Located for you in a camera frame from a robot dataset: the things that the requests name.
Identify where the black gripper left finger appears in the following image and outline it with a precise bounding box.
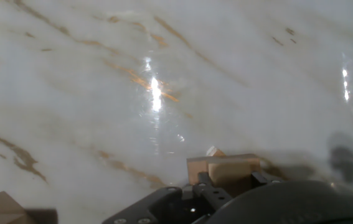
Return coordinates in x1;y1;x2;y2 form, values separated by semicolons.
101;172;233;224

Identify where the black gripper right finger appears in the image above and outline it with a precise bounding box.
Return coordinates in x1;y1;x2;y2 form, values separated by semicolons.
250;170;283;188

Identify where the white marble pattern sheet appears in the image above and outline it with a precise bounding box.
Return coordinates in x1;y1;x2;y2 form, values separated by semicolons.
0;0;353;224

